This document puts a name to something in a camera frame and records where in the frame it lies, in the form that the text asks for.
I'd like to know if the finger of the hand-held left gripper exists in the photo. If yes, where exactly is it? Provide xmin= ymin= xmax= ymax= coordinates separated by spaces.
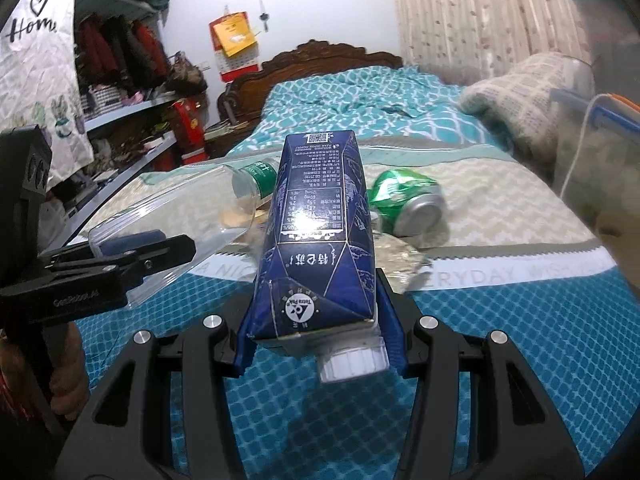
xmin=96 ymin=229 xmax=168 ymax=261
xmin=37 ymin=234 xmax=197 ymax=283

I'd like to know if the grey shelf rack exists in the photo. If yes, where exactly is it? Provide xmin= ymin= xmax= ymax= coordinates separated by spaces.
xmin=47 ymin=0 xmax=211 ymax=248

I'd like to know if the person's left hand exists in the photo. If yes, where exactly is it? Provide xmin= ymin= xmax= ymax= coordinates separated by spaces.
xmin=0 ymin=320 xmax=93 ymax=418

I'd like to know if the crushed green can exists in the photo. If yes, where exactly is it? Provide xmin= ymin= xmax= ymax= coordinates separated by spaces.
xmin=369 ymin=169 xmax=447 ymax=236

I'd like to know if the red wall calendar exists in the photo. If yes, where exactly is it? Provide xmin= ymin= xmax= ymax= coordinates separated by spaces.
xmin=208 ymin=6 xmax=261 ymax=84

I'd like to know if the white printed hanging cloth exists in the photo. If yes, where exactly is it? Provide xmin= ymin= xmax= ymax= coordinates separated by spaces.
xmin=0 ymin=0 xmax=97 ymax=187

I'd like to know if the beige teal printed blanket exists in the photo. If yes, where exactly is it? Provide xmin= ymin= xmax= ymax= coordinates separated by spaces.
xmin=75 ymin=142 xmax=632 ymax=480

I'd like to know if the teal patterned quilt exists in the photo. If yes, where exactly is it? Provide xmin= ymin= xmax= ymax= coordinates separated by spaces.
xmin=227 ymin=66 xmax=516 ymax=161

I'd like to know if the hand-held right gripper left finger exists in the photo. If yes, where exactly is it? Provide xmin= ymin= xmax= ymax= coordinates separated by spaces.
xmin=54 ymin=305 xmax=262 ymax=480

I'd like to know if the beige patterned pillow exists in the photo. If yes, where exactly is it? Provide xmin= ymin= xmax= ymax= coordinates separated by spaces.
xmin=459 ymin=51 xmax=597 ymax=173

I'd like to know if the pile of dark clothes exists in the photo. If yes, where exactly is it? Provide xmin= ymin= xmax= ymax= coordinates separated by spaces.
xmin=75 ymin=0 xmax=173 ymax=103

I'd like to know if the beige patterned curtain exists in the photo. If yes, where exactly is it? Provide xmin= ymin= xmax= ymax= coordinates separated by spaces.
xmin=387 ymin=0 xmax=593 ymax=86

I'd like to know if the crumpled silver wrapper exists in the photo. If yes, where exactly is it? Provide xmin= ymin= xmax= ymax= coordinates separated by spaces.
xmin=372 ymin=232 xmax=435 ymax=292

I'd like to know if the brown handbag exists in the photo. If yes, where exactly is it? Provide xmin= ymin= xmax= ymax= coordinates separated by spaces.
xmin=166 ymin=51 xmax=209 ymax=97

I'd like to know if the clear plastic bottle green label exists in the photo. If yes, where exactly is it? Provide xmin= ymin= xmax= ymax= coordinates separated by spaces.
xmin=87 ymin=157 xmax=281 ymax=311

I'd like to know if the red bag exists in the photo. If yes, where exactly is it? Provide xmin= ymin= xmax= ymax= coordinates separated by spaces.
xmin=171 ymin=99 xmax=209 ymax=167

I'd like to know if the carved wooden headboard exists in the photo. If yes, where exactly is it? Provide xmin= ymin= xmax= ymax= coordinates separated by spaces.
xmin=216 ymin=40 xmax=404 ymax=131

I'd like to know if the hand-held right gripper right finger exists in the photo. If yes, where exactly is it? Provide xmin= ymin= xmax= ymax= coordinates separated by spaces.
xmin=374 ymin=267 xmax=585 ymax=480

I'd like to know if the blue milk carton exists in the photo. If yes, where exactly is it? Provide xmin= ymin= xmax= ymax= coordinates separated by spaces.
xmin=248 ymin=130 xmax=391 ymax=385

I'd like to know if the clear storage box blue latch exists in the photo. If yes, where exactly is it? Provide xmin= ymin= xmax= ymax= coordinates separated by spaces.
xmin=549 ymin=56 xmax=640 ymax=223

